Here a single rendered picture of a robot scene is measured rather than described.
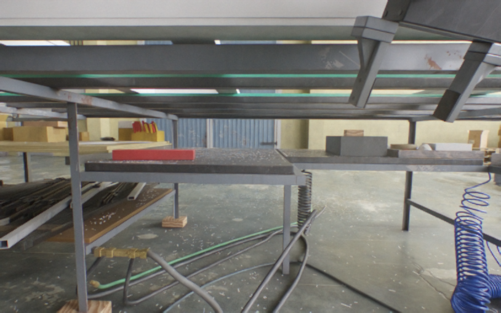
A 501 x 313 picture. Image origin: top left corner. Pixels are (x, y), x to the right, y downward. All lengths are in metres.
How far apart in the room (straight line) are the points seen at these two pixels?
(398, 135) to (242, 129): 4.37
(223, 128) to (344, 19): 6.63
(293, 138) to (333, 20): 6.64
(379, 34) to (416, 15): 0.04
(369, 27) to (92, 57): 0.46
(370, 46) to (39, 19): 0.50
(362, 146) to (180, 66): 1.04
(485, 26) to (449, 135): 8.34
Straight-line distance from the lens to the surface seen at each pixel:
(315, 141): 6.75
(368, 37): 0.34
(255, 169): 0.82
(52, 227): 1.25
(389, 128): 7.86
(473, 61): 0.44
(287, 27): 0.45
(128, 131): 1.91
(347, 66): 0.48
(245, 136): 6.94
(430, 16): 0.36
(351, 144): 1.32
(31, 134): 1.89
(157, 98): 1.13
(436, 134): 8.52
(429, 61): 0.55
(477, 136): 7.85
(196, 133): 7.15
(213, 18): 0.45
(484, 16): 0.40
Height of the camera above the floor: 0.69
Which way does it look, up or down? 5 degrees down
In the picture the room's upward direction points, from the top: 1 degrees clockwise
